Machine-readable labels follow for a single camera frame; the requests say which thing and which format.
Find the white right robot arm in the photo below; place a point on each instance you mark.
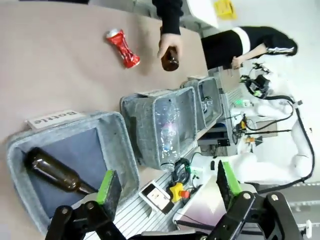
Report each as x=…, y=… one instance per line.
x=302, y=150

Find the person in black striped tracksuit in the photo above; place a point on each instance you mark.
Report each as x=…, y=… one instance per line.
x=220, y=50

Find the grey fabric basket labelled Plastic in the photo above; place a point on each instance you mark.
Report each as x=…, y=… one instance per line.
x=140, y=125

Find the grey fabric basket labelled Bottle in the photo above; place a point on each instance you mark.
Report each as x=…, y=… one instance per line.
x=117, y=150

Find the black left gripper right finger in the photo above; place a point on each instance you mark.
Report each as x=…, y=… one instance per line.
x=228, y=190

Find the white side table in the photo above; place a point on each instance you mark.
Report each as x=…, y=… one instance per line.
x=203, y=12

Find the white black control box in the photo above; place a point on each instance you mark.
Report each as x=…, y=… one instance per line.
x=156, y=197

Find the brown glass beer bottle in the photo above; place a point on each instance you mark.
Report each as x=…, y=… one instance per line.
x=57, y=175
x=170, y=62

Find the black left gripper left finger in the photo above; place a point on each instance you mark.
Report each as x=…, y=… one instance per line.
x=110, y=195

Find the white Bottle label card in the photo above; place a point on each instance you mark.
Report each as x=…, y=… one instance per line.
x=55, y=118

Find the person's left forearm black sleeve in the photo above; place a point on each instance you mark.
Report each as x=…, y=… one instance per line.
x=167, y=17

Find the crushed red soda can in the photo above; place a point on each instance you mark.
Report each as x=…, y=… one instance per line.
x=122, y=47

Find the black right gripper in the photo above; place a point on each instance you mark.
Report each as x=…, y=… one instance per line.
x=258, y=83

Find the yellow red emergency stop button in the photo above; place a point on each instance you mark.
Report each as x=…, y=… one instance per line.
x=178, y=191

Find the person's left hand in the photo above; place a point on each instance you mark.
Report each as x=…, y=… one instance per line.
x=171, y=41

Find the clear plastic bottle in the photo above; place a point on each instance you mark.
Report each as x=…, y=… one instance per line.
x=167, y=135

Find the yellow sign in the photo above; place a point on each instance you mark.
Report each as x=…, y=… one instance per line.
x=225, y=8

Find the grey fabric basket labelled Can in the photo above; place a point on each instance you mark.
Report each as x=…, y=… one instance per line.
x=201, y=120

